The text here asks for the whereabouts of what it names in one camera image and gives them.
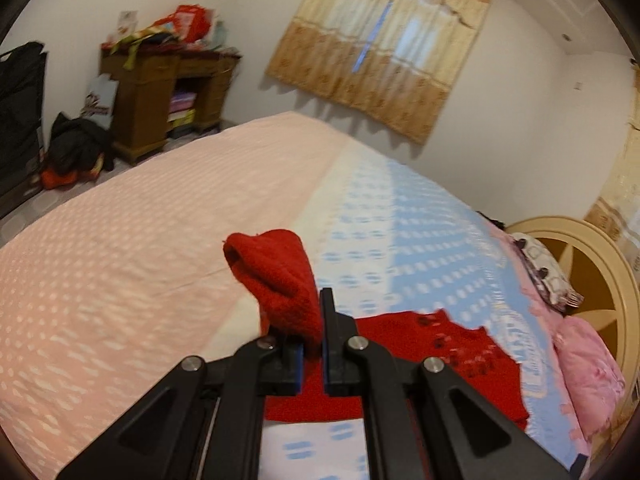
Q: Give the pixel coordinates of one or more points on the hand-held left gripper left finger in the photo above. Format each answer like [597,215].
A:
[298,371]

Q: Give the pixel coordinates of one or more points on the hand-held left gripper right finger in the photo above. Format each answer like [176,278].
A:
[330,362]

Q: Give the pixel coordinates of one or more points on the red knit sweater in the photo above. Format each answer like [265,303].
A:
[286,280]

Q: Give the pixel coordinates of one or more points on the pile of colourful clothes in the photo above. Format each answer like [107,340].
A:
[175,30]

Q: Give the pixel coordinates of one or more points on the pink and blue dotted blanket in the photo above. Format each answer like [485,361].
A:
[150,240]

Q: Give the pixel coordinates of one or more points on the patterned white brown pillow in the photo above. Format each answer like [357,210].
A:
[542,270]

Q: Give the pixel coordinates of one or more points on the pink pillow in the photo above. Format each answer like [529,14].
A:
[590,375]

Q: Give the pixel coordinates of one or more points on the stack of colourful boxes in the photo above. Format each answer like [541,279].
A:
[181,112]

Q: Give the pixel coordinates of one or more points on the cream wooden headboard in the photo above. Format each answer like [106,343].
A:
[600,270]

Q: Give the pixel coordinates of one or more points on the wooden desk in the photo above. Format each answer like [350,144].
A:
[145,105]

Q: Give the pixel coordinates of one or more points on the orange red cloth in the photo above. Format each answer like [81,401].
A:
[57,179]

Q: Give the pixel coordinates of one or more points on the black jacket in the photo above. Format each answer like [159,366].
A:
[77,142]

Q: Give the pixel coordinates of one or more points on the wide beige patterned curtain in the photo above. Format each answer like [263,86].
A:
[370,45]

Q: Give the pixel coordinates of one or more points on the narrow beige patterned curtain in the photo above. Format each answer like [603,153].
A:
[620,200]

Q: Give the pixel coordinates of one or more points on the white printed paper bag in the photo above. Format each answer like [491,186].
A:
[99,102]

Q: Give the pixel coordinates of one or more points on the black fabric wardrobe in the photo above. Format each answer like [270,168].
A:
[17,120]

